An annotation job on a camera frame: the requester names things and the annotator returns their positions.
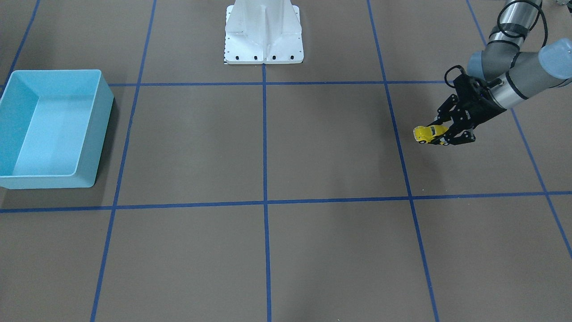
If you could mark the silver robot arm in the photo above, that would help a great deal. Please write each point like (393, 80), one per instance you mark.
(516, 64)

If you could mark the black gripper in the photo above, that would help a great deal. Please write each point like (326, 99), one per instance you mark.
(479, 112)

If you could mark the light blue plastic bin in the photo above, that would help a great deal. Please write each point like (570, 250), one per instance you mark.
(52, 128)

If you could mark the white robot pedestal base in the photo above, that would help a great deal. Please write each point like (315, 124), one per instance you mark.
(263, 32)

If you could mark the yellow beetle toy car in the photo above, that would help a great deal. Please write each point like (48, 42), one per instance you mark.
(430, 134)

